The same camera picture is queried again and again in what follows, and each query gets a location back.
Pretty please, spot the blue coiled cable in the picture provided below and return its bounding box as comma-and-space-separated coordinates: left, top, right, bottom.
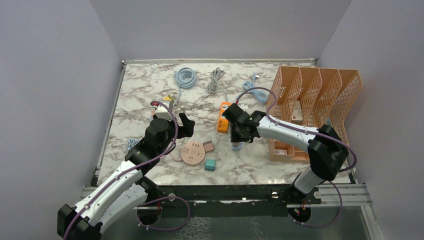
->
174, 67, 198, 100

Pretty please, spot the teal plug adapter front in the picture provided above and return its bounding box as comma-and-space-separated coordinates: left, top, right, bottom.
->
204, 159, 216, 171

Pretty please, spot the orange power strip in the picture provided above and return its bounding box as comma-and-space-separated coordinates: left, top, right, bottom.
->
216, 102, 231, 134

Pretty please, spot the blue patterned round tin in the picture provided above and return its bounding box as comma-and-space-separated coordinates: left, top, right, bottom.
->
125, 138, 140, 151

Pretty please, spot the pink round power strip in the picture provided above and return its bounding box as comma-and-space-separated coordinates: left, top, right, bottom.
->
180, 141, 206, 167

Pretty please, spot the blue long power strip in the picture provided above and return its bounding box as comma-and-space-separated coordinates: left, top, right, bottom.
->
231, 142, 242, 152

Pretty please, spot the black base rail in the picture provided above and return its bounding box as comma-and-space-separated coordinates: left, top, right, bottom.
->
79, 184, 369, 220

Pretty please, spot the grey coiled cable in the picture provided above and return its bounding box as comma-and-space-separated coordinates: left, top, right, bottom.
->
206, 67, 230, 103

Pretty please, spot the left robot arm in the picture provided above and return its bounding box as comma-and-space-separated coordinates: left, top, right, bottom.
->
57, 112, 195, 240

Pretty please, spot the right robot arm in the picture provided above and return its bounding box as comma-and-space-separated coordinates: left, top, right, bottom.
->
222, 103, 349, 204

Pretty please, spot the blue cable bundle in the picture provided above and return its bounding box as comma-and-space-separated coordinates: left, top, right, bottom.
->
242, 73, 269, 105

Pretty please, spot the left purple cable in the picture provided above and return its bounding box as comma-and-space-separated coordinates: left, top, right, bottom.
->
62, 100, 192, 240

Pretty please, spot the yellow plug adapter rear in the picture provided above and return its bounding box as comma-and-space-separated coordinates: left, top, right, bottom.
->
163, 95, 175, 102

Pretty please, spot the orange plastic file rack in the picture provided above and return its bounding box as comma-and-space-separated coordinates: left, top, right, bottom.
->
266, 66, 363, 144

